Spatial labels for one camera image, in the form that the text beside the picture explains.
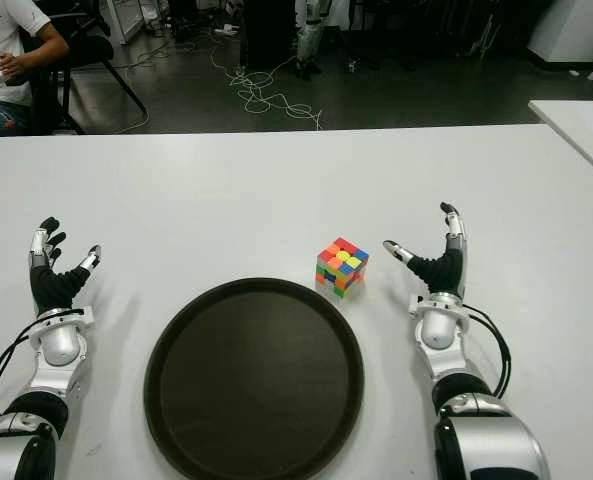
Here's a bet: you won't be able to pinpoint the white side table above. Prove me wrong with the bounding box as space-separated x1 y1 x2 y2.
527 99 593 186

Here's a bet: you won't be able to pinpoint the multicolour Rubik's cube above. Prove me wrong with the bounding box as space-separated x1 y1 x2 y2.
315 235 371 300

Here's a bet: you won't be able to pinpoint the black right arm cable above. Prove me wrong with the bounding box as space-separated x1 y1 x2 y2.
463 304 513 399

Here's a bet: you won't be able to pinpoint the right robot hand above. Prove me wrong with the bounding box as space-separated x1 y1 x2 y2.
382 201 472 301

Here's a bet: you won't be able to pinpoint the white display cabinet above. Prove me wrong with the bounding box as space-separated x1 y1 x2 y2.
98 0 145 47

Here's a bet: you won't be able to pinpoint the black office chair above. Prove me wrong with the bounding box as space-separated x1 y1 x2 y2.
18 0 150 136

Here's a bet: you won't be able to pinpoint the dark round plate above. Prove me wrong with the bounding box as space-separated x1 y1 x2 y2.
143 277 366 480

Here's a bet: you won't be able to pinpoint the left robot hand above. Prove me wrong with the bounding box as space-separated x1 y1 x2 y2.
27 216 103 317

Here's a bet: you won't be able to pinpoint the seated person white shirt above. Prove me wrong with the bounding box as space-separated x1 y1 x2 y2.
0 0 71 154

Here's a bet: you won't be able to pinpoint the silver humanoid robot legs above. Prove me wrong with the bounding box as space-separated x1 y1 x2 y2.
293 0 327 80

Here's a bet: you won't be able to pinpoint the white pedestal cabinet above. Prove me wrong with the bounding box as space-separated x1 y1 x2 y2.
526 0 593 64

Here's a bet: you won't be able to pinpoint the black cabinet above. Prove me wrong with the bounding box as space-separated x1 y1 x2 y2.
240 0 300 71

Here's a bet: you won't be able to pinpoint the tangled white floor cable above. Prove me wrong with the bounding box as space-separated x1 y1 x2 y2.
210 29 325 132

